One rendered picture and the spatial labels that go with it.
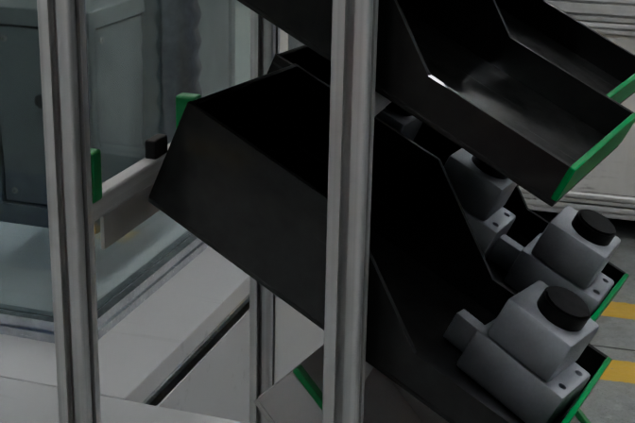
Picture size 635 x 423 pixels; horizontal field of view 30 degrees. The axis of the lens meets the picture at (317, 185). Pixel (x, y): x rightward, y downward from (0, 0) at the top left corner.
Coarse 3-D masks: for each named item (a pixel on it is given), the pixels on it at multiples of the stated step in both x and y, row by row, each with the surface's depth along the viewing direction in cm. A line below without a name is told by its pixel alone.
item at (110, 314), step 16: (192, 240) 183; (176, 256) 177; (192, 256) 183; (160, 272) 172; (176, 272) 178; (128, 288) 165; (144, 288) 168; (96, 304) 154; (112, 304) 160; (128, 304) 164; (0, 320) 156; (16, 320) 156; (32, 320) 155; (48, 320) 154; (112, 320) 159; (16, 336) 156; (32, 336) 156; (48, 336) 155
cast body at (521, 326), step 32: (544, 288) 71; (512, 320) 68; (544, 320) 67; (576, 320) 67; (480, 352) 70; (512, 352) 69; (544, 352) 67; (576, 352) 69; (480, 384) 70; (512, 384) 69; (544, 384) 68; (576, 384) 69; (544, 416) 68
